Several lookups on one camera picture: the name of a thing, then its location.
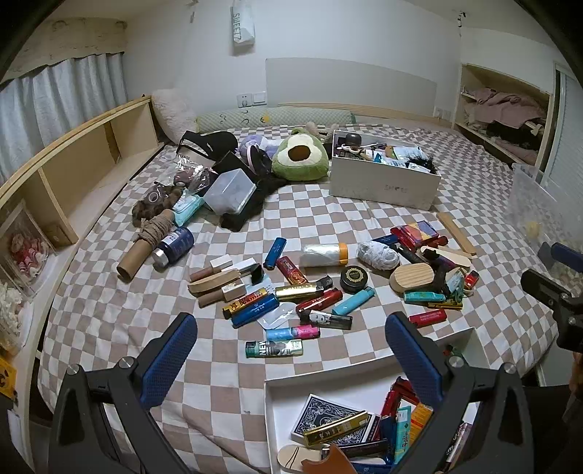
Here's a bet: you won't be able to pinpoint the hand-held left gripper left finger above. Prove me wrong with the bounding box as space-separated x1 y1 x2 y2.
48 313 199 474

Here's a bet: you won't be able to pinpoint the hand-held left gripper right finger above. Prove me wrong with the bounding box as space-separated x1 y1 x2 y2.
385 312 533 474

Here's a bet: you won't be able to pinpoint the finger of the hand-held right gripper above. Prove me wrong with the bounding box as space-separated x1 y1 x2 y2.
520 269 583 320
537 241 583 271

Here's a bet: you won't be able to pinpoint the teal lighter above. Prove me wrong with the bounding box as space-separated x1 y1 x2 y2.
403 292 446 305

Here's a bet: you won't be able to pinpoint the face print black lighter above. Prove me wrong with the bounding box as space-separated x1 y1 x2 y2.
301 310 353 330

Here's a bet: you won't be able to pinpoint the orange tiger print lighter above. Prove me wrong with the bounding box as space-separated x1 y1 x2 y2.
222 287 269 319

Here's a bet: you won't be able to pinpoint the white shallow box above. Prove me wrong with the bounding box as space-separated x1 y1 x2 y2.
264 327 490 474

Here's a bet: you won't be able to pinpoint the clear plastic bin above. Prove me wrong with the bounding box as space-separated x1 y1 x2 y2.
508 164 583 283

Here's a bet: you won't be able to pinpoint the small orange box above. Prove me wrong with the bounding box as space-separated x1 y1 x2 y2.
410 403 433 445

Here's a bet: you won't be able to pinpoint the checkered bed sheet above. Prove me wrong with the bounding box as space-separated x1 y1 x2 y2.
39 121 547 474

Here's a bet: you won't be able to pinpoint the teal printed packet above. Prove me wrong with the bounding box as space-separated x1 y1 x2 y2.
394 405 411 463

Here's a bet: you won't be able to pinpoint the oval wooden box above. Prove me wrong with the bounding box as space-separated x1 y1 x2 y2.
389 263 438 297

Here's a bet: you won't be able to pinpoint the light blue lighter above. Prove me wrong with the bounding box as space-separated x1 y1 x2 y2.
332 288 375 316

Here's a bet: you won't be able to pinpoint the boat-shaped wooden block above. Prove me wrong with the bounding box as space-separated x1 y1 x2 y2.
188 270 242 297

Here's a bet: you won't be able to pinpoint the cream wooden paddle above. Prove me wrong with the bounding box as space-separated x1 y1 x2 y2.
419 246 472 269

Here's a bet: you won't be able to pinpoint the round black tin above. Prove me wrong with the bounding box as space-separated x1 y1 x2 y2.
339 265 369 293

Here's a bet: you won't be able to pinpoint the flat wooden stick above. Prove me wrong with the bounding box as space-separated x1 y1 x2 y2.
436 212 477 257

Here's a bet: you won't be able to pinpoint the gold and black lighter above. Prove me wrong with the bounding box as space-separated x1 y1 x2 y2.
304 410 369 445

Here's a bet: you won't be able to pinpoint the dark blue lighter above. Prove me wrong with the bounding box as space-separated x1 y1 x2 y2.
231 294 279 328

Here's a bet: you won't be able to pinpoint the cardboard tube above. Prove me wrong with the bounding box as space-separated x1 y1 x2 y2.
116 210 176 281

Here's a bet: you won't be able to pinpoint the blue playing card box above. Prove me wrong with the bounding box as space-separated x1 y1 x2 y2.
291 394 379 445

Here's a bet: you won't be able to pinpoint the dark green lighter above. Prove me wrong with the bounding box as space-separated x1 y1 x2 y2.
245 339 304 359

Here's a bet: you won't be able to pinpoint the white fluffy ball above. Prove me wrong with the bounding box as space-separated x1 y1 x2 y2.
356 241 400 273

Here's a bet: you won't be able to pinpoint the red metallic lighter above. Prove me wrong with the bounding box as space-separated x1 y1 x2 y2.
296 288 343 315

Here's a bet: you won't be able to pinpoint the dark blue bottle silver cap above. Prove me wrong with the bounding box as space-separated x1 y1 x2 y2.
152 226 195 269

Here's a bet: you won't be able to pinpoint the white paper sachet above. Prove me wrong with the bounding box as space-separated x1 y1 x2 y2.
257 303 297 329

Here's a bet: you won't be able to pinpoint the long white box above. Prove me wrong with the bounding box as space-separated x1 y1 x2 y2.
226 258 258 276

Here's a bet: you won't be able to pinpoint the pink and blue lighter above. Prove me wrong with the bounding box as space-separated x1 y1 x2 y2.
266 326 322 342

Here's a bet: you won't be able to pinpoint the red patterned box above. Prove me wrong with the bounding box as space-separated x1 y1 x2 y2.
401 220 440 249

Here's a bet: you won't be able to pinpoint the brown leather piece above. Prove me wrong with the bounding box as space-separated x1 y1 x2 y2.
301 444 356 474

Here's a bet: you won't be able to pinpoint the black clothes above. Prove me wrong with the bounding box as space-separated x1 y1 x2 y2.
487 118 547 138

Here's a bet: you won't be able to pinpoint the plastic bag roll orange band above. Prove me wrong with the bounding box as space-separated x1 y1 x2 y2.
301 243 348 267

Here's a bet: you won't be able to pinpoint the red and gold lighter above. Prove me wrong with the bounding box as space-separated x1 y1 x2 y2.
276 256 304 285

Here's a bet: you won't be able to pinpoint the bright blue lighter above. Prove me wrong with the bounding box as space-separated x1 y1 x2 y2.
264 238 287 269

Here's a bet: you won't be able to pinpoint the teal wet wipes pack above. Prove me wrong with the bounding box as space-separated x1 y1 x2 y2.
173 189 206 226

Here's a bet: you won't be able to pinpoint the pale wooden oval piece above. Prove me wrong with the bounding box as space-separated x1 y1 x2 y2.
278 444 329 474

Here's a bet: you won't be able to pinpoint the brown fuzzy plush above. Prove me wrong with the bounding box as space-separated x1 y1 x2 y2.
132 182 183 229

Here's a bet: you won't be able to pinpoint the pink clothes pile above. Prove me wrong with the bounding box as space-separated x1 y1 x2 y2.
462 89 545 128

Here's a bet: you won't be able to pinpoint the yellow box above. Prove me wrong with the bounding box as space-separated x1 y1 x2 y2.
0 355 16 402

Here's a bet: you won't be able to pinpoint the white plush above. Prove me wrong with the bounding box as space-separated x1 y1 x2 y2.
0 283 23 347

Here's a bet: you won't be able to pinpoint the black cloth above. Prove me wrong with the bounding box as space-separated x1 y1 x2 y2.
221 175 287 231

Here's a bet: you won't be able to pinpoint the black feather puff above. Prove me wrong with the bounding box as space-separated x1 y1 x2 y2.
401 152 440 174

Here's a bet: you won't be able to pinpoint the white storage box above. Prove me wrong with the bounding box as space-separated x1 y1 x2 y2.
330 130 442 211

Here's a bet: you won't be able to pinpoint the clear plastic container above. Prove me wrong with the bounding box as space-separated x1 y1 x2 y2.
203 168 257 215

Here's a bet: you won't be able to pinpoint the framed flower box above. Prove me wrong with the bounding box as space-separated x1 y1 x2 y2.
0 201 55 297

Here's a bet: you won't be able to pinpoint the clear plastic pouch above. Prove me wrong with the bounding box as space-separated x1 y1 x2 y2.
159 152 217 197

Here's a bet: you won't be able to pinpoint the wooden wardrobe shelf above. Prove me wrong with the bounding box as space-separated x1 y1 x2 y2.
453 64 556 169

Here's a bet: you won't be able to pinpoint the black box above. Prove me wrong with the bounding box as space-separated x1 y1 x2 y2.
213 150 256 183

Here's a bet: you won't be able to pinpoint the black visor cap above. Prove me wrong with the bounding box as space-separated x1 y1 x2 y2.
175 131 238 160

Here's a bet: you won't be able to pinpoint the wooden bedside shelf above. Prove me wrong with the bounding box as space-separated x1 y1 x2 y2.
0 96 165 249

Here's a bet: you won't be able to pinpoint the purple plush toy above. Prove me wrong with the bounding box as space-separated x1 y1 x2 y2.
239 134 278 160

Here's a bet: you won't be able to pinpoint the avocado plush toy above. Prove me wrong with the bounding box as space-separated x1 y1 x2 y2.
272 128 329 179

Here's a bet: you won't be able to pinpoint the white fluffy pillow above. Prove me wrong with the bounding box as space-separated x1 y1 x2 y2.
152 89 199 142

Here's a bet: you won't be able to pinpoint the small brown plush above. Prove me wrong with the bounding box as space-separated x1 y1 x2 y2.
305 121 340 137

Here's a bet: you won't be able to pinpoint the green bolster pillow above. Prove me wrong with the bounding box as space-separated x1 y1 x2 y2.
197 107 356 133

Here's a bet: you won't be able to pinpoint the grey curtain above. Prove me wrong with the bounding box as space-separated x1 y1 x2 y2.
0 52 126 160

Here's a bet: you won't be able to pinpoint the white hanging bag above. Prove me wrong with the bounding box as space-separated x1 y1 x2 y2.
231 0 256 46

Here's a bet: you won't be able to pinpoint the white cartoon box brown handle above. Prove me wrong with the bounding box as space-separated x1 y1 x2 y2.
198 281 247 308

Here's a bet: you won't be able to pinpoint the brown cord bundle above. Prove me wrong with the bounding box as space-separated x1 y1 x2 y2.
139 214 176 247

